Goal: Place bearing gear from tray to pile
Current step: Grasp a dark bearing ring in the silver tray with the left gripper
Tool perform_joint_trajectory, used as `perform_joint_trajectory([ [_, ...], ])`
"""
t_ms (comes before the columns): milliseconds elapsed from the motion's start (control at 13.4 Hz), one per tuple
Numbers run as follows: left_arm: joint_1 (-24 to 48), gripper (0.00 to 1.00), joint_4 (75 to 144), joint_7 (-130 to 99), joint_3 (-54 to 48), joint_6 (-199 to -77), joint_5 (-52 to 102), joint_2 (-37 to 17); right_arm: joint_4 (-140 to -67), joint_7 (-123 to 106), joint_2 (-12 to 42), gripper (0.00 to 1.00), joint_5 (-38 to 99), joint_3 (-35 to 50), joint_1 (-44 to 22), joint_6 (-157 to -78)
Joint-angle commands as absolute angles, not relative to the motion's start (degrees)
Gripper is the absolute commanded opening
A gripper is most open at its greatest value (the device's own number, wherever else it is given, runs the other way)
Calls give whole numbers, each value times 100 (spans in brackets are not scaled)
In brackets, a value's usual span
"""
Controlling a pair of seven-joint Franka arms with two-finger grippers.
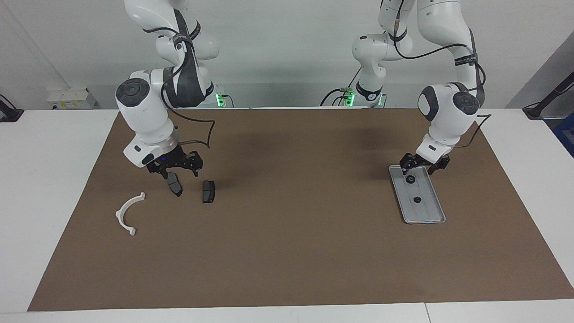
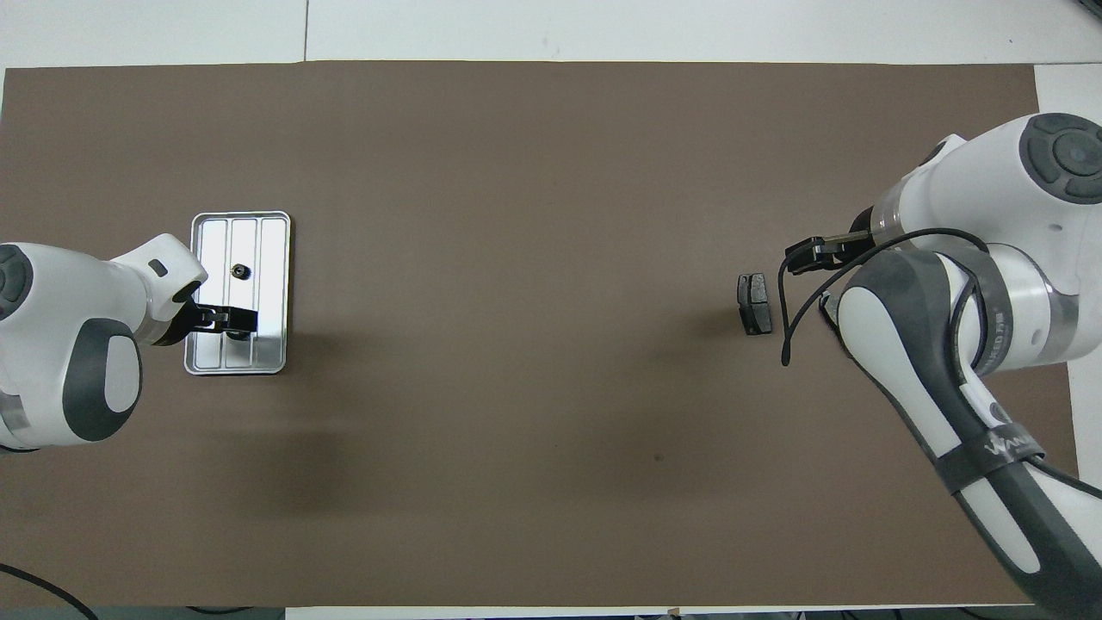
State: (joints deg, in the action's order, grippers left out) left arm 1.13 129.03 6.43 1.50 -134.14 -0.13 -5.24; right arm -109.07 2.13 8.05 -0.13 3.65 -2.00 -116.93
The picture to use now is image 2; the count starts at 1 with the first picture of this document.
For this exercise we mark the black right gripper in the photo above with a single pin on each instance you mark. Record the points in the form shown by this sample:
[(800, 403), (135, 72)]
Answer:
[(851, 243)]

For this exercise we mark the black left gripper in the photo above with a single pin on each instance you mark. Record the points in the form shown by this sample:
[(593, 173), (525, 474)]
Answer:
[(209, 319)]

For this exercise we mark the small black bearing gear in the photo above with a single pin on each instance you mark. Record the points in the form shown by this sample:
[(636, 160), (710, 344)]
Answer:
[(238, 271)]

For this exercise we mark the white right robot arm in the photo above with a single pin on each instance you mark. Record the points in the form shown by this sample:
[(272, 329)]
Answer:
[(1033, 224)]

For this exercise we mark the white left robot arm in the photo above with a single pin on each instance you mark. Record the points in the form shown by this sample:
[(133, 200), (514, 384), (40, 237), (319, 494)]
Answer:
[(52, 344)]

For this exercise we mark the silver metal tray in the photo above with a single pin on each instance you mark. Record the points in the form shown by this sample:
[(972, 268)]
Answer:
[(267, 258)]

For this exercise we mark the rectangular dark brake pad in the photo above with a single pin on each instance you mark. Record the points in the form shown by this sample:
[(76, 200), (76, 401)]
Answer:
[(756, 301)]

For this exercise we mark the brown table mat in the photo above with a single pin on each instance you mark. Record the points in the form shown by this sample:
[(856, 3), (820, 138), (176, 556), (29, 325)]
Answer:
[(516, 258)]

